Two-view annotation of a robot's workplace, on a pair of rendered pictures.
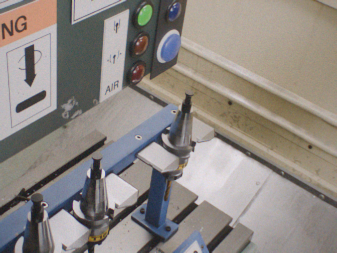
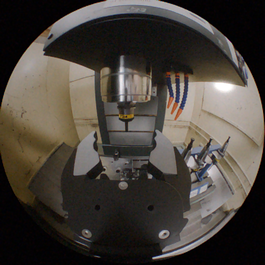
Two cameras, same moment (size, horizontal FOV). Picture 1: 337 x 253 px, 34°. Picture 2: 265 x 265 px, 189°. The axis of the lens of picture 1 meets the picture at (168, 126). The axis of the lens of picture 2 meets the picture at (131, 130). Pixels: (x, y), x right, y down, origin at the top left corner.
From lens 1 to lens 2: 48 cm
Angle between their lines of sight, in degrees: 50
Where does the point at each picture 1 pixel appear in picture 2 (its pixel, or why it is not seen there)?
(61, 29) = not seen: outside the picture
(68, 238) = (191, 164)
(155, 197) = (204, 170)
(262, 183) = (219, 177)
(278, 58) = (234, 147)
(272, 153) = (223, 171)
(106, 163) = not seen: hidden behind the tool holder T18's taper
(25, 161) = not seen: hidden behind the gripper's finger
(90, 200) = (202, 154)
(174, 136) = (221, 150)
